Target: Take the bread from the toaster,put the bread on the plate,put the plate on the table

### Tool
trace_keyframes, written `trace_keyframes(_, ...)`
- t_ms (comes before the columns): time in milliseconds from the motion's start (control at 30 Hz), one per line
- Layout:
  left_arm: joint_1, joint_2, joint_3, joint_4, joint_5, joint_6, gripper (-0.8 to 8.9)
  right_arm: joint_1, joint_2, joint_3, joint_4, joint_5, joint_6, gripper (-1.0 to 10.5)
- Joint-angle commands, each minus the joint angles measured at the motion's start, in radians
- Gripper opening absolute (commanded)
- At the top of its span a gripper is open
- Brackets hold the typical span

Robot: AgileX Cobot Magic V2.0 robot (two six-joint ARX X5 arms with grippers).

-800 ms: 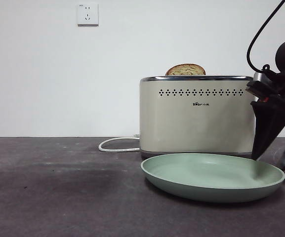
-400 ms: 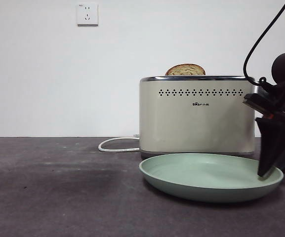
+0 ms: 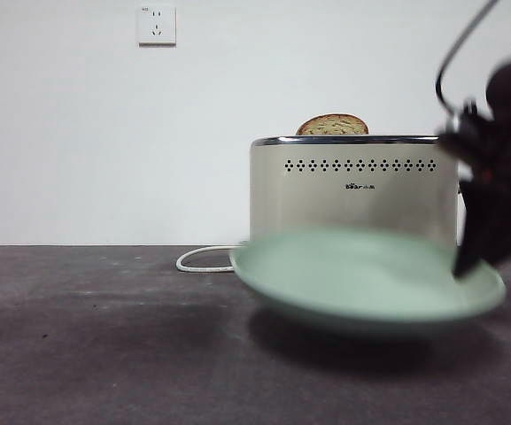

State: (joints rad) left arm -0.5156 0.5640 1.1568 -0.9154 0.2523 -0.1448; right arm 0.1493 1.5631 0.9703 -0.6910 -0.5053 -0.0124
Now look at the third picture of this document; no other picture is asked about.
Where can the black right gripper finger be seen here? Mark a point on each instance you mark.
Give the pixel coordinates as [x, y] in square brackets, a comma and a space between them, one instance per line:
[498, 221]

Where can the pale green plate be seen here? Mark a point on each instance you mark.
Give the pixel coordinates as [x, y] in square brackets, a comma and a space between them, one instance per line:
[361, 292]

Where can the cream toaster with chrome top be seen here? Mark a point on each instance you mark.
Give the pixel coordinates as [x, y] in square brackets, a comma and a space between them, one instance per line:
[348, 208]

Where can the toasted bread slice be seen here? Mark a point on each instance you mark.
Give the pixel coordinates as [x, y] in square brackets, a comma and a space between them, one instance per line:
[332, 126]

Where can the white wall socket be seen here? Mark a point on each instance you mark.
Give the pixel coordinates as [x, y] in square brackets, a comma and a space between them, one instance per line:
[157, 24]

